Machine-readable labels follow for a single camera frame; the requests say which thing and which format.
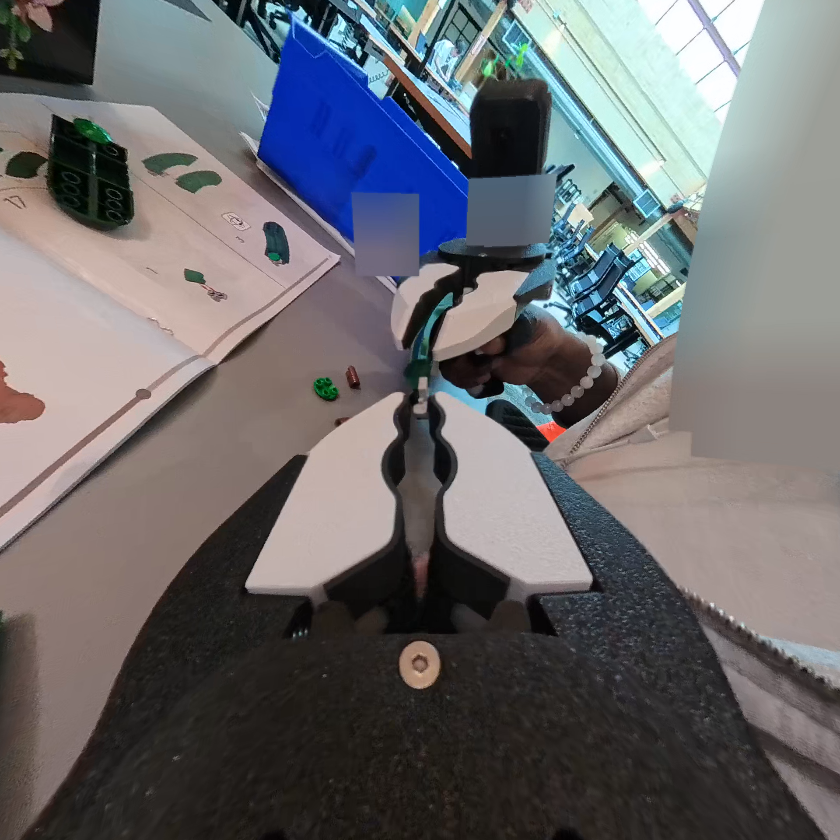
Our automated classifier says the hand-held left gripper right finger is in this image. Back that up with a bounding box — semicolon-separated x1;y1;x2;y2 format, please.
430;391;595;602

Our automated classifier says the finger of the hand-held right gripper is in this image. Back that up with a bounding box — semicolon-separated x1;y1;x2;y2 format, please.
390;261;466;353
434;268;530;363

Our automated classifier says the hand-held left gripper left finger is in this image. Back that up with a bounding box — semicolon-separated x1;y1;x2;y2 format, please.
245;391;412;602

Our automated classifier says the green curved toy brick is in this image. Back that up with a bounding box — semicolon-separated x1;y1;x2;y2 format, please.
403;307;448;389

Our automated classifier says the grey desk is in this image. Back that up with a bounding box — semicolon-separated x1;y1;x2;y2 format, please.
0;0;549;840

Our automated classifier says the person's right hand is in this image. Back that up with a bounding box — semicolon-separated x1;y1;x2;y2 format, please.
438;306;608;411

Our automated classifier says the black ribbed object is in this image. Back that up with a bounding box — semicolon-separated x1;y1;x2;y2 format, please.
486;399;551;452

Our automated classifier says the long wooden table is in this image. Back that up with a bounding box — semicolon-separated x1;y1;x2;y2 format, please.
357;13;475;160

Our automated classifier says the row of black office chairs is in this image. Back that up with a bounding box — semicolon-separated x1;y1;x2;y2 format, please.
550;163;665;358

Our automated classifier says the blue plastic bin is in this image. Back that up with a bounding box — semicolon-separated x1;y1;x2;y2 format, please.
256;16;471;265

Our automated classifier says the grey zip hoodie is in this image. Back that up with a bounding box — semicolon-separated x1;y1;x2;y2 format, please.
543;328;840;840

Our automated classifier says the toy brick instruction booklet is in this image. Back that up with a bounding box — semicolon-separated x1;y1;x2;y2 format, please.
0;92;341;553

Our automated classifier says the dark green toy plate assembly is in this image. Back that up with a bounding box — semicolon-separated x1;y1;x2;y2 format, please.
46;114;136;231

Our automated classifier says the black box with flower print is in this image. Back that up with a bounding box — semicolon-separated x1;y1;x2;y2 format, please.
0;0;101;87

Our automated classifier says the white bead bracelet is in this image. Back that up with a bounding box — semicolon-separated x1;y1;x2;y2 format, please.
524;336;605;416

